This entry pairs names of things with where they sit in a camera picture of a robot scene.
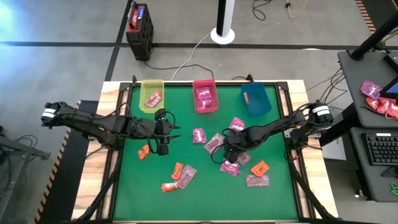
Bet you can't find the purple candy packet on desk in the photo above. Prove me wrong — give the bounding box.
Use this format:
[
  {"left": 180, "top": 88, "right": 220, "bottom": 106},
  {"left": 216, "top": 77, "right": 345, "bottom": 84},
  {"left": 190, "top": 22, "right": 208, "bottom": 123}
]
[{"left": 360, "top": 79, "right": 383, "bottom": 100}]

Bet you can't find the black slanted pole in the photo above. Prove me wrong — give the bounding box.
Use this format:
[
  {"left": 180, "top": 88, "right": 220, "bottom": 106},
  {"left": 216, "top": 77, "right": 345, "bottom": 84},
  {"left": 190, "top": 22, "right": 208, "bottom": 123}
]
[{"left": 350, "top": 11, "right": 398, "bottom": 62}]

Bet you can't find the grey keyboard desk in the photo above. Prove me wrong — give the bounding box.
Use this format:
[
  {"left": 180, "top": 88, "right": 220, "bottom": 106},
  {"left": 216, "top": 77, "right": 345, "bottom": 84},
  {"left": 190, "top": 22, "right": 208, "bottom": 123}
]
[{"left": 350, "top": 126, "right": 398, "bottom": 203}]

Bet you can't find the yellow cable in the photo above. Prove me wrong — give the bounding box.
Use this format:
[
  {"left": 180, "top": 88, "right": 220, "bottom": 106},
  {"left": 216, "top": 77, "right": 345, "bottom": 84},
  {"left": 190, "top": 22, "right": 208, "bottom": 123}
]
[{"left": 285, "top": 0, "right": 309, "bottom": 19}]

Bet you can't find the pink plastic bin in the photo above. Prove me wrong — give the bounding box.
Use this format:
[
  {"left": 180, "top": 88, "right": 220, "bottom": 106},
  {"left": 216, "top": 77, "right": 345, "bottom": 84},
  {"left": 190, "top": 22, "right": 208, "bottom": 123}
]
[{"left": 192, "top": 78, "right": 220, "bottom": 114}]

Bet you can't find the grey side table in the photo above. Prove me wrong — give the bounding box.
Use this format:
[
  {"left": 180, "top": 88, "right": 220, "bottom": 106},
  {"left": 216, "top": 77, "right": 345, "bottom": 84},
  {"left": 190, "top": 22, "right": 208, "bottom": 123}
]
[{"left": 337, "top": 49, "right": 398, "bottom": 129}]

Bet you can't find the red and black equipment box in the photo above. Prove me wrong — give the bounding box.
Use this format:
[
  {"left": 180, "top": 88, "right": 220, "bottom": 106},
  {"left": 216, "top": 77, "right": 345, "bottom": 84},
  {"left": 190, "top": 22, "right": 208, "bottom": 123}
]
[{"left": 125, "top": 1, "right": 155, "bottom": 62}]

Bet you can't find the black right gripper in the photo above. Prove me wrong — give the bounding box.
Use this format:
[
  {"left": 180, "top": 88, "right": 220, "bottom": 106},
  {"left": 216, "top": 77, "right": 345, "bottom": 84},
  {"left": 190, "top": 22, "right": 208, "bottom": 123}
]
[{"left": 222, "top": 128, "right": 256, "bottom": 164}]

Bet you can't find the pale mauve candy packet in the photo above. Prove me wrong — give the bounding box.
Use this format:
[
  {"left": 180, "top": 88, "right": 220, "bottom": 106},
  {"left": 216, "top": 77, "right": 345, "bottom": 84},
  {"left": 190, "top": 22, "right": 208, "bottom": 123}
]
[
  {"left": 245, "top": 174, "right": 271, "bottom": 188},
  {"left": 203, "top": 133, "right": 225, "bottom": 155},
  {"left": 177, "top": 164, "right": 198, "bottom": 190},
  {"left": 236, "top": 151, "right": 252, "bottom": 166},
  {"left": 144, "top": 90, "right": 163, "bottom": 108}
]

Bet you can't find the yellow plastic bin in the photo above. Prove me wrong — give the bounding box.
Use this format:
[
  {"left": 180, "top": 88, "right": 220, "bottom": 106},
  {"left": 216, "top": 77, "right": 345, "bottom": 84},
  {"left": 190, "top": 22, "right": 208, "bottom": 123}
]
[{"left": 139, "top": 79, "right": 165, "bottom": 114}]

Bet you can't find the grey metal stand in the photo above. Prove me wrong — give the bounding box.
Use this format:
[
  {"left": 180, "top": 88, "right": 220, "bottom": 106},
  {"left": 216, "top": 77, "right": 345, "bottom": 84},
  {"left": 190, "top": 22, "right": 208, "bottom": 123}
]
[{"left": 0, "top": 126, "right": 52, "bottom": 218}]

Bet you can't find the blue plastic bin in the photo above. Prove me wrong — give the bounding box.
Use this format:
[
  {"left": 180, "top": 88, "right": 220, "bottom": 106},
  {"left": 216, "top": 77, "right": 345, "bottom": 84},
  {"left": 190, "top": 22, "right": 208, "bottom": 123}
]
[{"left": 240, "top": 82, "right": 273, "bottom": 118}]

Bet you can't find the black desk device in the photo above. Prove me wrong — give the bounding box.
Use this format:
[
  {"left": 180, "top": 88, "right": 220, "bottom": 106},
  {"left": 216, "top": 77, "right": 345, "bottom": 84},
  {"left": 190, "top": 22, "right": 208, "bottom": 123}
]
[{"left": 383, "top": 51, "right": 398, "bottom": 75}]

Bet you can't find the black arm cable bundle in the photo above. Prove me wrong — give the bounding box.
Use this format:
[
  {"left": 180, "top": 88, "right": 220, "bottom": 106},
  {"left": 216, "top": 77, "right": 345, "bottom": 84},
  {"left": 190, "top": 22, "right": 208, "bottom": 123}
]
[{"left": 306, "top": 68, "right": 349, "bottom": 105}]

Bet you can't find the white floor cable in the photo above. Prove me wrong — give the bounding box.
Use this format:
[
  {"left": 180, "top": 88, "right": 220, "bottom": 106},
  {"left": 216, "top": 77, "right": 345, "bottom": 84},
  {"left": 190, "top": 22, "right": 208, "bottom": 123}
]
[{"left": 170, "top": 30, "right": 214, "bottom": 81}]

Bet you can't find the black floor cable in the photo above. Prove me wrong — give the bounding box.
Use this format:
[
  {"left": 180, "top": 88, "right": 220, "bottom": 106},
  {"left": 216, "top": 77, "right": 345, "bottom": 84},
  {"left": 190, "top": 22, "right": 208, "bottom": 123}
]
[{"left": 144, "top": 60, "right": 216, "bottom": 80}]

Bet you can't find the black coiled cable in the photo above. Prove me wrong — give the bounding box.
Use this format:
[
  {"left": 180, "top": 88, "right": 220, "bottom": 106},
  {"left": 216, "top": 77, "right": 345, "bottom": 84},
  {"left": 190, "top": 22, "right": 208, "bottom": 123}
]
[{"left": 251, "top": 0, "right": 274, "bottom": 22}]

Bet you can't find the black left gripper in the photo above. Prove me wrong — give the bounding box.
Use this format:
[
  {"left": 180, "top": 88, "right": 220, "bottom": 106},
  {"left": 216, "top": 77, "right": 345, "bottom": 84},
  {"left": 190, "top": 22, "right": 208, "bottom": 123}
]
[{"left": 133, "top": 108, "right": 182, "bottom": 156}]

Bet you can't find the white pole with round base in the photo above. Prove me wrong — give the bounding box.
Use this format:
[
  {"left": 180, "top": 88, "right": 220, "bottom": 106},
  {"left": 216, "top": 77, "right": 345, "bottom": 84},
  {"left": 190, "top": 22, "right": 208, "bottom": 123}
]
[{"left": 210, "top": 0, "right": 236, "bottom": 45}]

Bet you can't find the green table mat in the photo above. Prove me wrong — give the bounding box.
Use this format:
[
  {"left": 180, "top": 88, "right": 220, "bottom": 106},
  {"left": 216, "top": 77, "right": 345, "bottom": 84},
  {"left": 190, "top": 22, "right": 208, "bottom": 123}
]
[{"left": 113, "top": 83, "right": 300, "bottom": 222}]

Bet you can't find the black aluminium table frame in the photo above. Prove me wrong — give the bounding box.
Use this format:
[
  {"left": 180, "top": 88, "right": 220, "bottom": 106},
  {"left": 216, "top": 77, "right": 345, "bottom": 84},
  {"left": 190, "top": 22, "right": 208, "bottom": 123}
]
[{"left": 72, "top": 74, "right": 340, "bottom": 224}]

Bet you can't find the black keyboard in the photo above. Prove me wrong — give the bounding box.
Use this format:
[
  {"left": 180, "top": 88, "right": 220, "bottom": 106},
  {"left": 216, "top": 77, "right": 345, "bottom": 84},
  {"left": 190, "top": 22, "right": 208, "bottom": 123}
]
[{"left": 364, "top": 132, "right": 398, "bottom": 167}]

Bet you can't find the red candy packet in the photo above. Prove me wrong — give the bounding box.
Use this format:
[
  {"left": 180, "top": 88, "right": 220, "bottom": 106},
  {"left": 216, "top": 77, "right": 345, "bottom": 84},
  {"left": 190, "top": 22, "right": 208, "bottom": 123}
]
[
  {"left": 376, "top": 96, "right": 393, "bottom": 115},
  {"left": 365, "top": 96, "right": 381, "bottom": 110},
  {"left": 386, "top": 102, "right": 398, "bottom": 119}
]

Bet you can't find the black floor platform hazard edge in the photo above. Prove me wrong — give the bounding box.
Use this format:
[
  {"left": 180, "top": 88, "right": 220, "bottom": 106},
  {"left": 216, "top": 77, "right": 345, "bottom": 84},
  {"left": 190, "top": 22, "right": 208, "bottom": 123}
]
[{"left": 34, "top": 100, "right": 100, "bottom": 224}]

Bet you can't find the tablet with blue screen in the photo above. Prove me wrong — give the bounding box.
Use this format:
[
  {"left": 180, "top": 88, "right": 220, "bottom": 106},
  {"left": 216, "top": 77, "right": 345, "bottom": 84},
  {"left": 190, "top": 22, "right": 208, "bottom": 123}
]
[{"left": 379, "top": 76, "right": 398, "bottom": 100}]

